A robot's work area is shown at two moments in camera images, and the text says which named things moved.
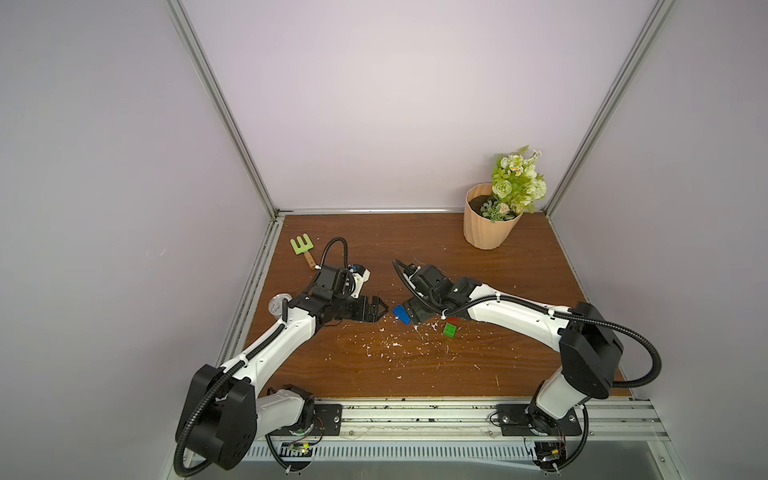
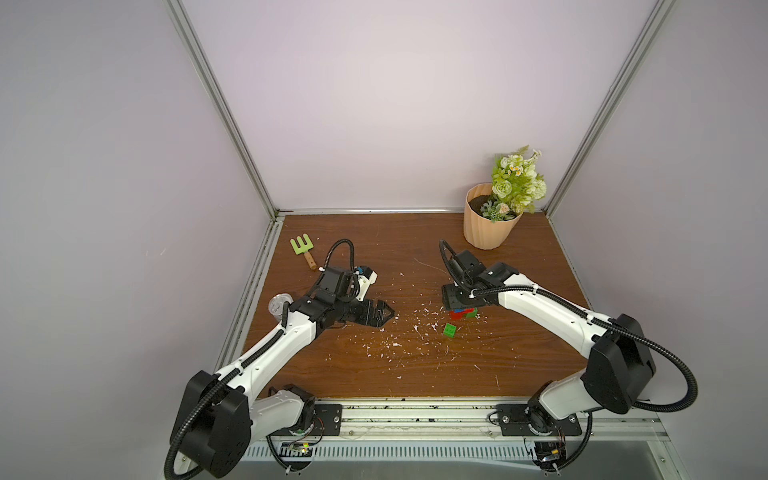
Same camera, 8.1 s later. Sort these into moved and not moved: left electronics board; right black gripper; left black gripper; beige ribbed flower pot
Moved: right black gripper
Not moved: left electronics board; beige ribbed flower pot; left black gripper
